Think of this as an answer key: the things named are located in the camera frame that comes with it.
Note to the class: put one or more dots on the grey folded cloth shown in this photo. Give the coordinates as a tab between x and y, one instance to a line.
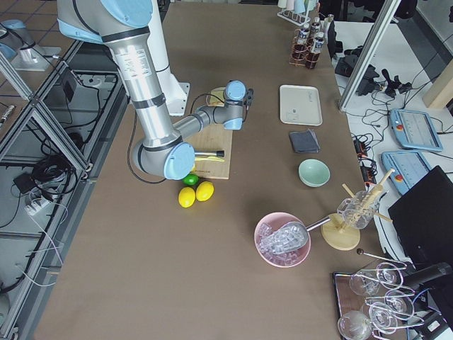
304	141

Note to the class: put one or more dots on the teach pendant lower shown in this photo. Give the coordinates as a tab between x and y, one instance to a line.
409	165

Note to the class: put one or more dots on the black laptop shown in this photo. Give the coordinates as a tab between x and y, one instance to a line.
422	218

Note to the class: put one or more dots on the whole lemon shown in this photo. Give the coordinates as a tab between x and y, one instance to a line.
204	191
186	197

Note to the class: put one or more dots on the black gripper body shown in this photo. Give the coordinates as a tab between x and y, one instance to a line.
250	96

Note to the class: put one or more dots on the pink ice bowl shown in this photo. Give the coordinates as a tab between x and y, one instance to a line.
270	223

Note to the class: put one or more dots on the wooden cup stand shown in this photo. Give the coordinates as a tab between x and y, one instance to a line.
343	237

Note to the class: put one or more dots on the white cup rack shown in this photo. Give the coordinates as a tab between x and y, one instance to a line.
296	11

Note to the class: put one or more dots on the tea bottle right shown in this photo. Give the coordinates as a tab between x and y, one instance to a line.
299	45

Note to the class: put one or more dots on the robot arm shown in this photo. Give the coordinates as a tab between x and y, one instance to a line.
123	26

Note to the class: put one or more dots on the bamboo cutting board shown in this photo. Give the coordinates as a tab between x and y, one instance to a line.
214	139

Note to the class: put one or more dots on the green lime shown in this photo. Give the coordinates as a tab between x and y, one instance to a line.
191	179

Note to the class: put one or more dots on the teach pendant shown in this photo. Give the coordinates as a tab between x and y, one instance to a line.
409	165
414	130

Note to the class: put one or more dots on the whole lemon lower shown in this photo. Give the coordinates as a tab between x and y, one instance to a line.
186	197

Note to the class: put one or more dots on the yellow plastic knife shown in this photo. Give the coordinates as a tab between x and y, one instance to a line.
209	159

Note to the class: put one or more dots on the glass mug on stand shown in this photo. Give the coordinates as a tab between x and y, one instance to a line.
356	212

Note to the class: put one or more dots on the teach pendant upper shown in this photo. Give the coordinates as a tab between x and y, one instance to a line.
414	130

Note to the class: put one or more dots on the copper wire bottle rack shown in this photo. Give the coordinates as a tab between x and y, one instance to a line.
309	43

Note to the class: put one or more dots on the wine glass rack tray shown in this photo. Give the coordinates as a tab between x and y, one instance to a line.
378	300

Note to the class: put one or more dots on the cream rabbit serving tray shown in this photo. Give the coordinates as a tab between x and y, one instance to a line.
300	105

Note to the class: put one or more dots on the steel muddler black tip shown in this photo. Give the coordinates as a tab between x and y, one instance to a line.
218	153

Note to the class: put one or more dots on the tea bottle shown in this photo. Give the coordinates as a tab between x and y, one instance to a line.
299	45
314	27
315	51

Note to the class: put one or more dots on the green ceramic bowl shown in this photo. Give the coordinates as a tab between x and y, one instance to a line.
313	173

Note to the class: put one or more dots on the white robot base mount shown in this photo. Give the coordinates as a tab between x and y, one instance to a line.
176	92

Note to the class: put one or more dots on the whole lemon upper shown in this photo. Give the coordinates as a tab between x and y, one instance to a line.
204	191

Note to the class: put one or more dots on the aluminium frame post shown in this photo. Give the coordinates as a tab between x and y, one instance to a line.
372	42

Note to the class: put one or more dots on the metal ice scoop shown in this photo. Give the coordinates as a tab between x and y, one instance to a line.
291	236

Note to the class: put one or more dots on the tea bottle front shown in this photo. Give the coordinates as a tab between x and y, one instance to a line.
315	51

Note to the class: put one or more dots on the tea bottle left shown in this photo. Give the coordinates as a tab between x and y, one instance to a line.
314	27

